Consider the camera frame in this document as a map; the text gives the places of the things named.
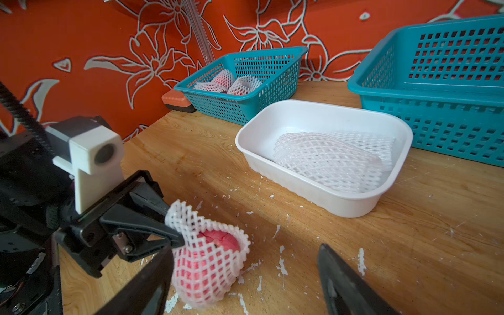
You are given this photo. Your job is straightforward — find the teal right plastic basket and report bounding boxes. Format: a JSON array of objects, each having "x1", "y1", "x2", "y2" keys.
[{"x1": 347, "y1": 14, "x2": 503, "y2": 167}]

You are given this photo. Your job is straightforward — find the white foam net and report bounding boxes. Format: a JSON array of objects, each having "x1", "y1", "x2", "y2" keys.
[
  {"x1": 329, "y1": 131, "x2": 395, "y2": 171},
  {"x1": 273, "y1": 133, "x2": 384, "y2": 194}
]

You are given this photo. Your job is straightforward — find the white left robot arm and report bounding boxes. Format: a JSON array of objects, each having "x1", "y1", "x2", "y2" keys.
[{"x1": 1, "y1": 87, "x2": 184, "y2": 314}]

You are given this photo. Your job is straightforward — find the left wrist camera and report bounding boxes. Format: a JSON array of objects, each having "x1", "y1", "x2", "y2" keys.
[{"x1": 45, "y1": 116, "x2": 125, "y2": 215}]

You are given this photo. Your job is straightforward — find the orange foam pad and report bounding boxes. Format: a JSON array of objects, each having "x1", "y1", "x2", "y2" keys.
[{"x1": 161, "y1": 89, "x2": 196, "y2": 114}]

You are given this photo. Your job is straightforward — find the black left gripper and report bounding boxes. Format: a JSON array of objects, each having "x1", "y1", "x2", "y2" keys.
[{"x1": 55, "y1": 170, "x2": 185, "y2": 278}]

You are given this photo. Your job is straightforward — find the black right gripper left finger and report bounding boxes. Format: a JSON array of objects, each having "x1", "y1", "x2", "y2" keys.
[{"x1": 97, "y1": 249, "x2": 174, "y2": 314}]

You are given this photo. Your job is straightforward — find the teal left plastic basket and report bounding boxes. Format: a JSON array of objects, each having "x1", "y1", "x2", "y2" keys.
[{"x1": 175, "y1": 47, "x2": 308, "y2": 125}]

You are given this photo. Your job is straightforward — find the white plastic tray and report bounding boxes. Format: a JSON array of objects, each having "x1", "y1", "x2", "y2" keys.
[{"x1": 236, "y1": 100, "x2": 413, "y2": 218}]

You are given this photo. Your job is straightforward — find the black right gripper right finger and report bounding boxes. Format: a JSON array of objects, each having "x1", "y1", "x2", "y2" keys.
[{"x1": 317, "y1": 244, "x2": 398, "y2": 315}]

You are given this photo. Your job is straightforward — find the teal plastic basket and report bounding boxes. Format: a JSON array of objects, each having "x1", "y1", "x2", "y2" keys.
[
  {"x1": 347, "y1": 14, "x2": 503, "y2": 167},
  {"x1": 175, "y1": 47, "x2": 308, "y2": 125}
]

